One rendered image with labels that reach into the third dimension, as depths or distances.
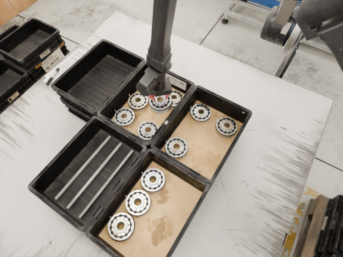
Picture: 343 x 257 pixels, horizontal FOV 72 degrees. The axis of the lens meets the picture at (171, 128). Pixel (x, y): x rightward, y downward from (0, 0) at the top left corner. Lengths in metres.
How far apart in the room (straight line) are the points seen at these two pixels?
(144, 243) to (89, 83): 0.86
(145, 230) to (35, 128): 0.85
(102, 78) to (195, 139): 0.62
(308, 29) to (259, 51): 2.27
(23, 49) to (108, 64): 1.02
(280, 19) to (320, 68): 1.82
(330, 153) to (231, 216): 1.39
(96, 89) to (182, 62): 0.58
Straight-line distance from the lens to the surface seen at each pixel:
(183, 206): 1.03
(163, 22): 0.69
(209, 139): 1.14
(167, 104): 1.05
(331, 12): 0.54
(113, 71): 1.41
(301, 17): 0.55
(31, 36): 2.41
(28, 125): 1.53
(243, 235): 1.18
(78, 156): 1.17
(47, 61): 2.20
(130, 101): 1.22
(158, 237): 1.01
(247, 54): 2.76
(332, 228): 1.83
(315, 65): 2.93
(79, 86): 1.39
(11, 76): 2.33
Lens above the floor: 1.84
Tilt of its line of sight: 61 degrees down
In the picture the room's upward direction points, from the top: 1 degrees counter-clockwise
